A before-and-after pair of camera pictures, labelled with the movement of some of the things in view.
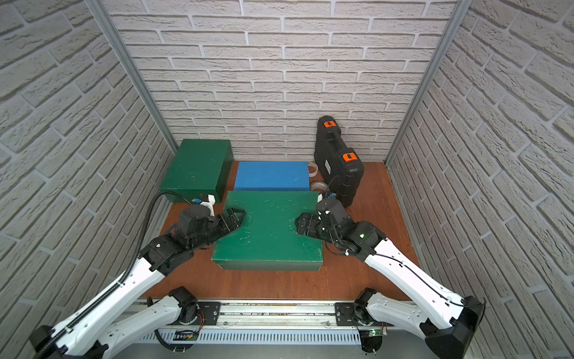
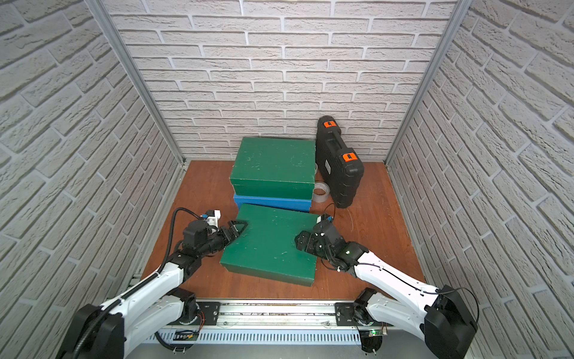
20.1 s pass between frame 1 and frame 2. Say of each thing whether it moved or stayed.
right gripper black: moved
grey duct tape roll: stayed
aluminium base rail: stayed
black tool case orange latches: stayed
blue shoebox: moved
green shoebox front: moved
